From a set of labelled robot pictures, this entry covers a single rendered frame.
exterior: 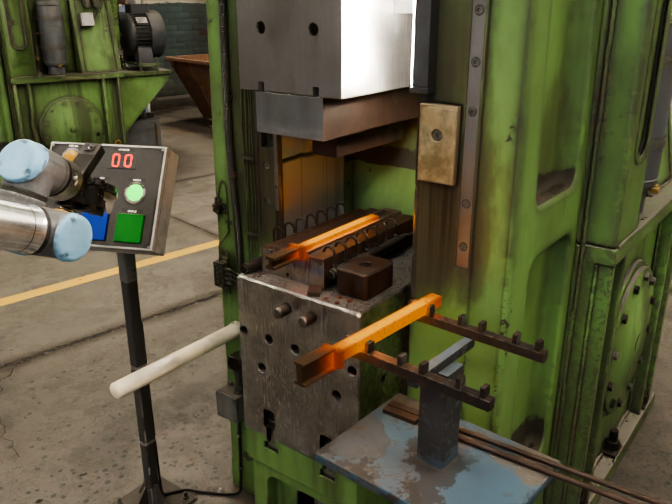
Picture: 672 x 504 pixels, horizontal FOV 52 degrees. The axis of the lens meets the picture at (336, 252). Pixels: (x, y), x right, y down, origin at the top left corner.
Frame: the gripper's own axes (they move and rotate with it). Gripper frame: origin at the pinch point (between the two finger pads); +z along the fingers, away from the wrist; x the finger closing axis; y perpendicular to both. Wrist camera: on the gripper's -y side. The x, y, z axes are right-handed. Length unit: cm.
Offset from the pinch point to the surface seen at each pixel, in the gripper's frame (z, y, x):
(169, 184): 15.3, -7.3, 7.1
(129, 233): 10.0, 7.5, 0.7
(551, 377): 52, 33, 112
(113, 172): 10.8, -8.6, -6.9
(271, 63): -12, -30, 40
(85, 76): 350, -180, -244
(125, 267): 27.6, 14.5, -8.4
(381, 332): -19, 28, 71
